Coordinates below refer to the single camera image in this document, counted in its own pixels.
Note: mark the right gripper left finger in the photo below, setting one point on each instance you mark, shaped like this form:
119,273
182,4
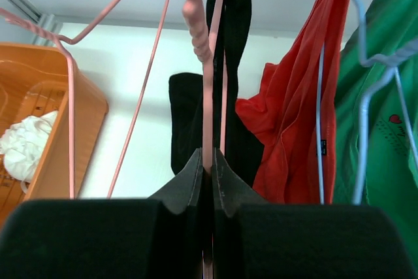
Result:
156,237

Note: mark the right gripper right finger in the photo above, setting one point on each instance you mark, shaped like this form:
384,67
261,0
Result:
257,239

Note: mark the black tank top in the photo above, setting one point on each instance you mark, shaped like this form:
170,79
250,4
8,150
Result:
243,151

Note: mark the red tank top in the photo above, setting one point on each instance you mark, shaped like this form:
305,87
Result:
293,114

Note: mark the white tank top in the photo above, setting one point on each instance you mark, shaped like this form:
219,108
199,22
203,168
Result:
22,145

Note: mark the green tank top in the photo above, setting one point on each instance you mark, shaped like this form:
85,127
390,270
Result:
391,174

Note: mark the pink wire hanger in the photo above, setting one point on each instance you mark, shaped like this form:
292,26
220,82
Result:
61,43
204,44

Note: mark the orange plastic basket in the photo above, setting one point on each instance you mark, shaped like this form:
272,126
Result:
34,82

